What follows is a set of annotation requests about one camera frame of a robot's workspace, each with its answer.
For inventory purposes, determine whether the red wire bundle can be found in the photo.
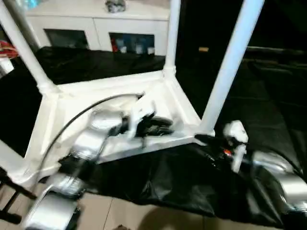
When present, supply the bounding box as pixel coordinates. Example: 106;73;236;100
0;40;21;60

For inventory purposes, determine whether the white plastic table top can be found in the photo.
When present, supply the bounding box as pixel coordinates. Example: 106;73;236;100
0;67;214;187

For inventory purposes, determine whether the grey crumpled clump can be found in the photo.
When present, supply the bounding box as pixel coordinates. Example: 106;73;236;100
105;0;128;13

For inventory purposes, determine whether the white plastic table leg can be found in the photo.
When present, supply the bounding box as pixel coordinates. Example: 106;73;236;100
0;139;24;173
162;0;182;79
0;0;59;95
199;0;265;135

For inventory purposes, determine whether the black metal stand leg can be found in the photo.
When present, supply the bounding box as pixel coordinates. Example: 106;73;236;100
0;168;37;225

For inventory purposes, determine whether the white glass-door cabinet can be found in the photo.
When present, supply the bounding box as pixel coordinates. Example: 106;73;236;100
25;0;172;56

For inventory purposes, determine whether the black plastic table mat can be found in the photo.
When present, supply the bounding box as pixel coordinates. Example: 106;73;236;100
0;46;307;228

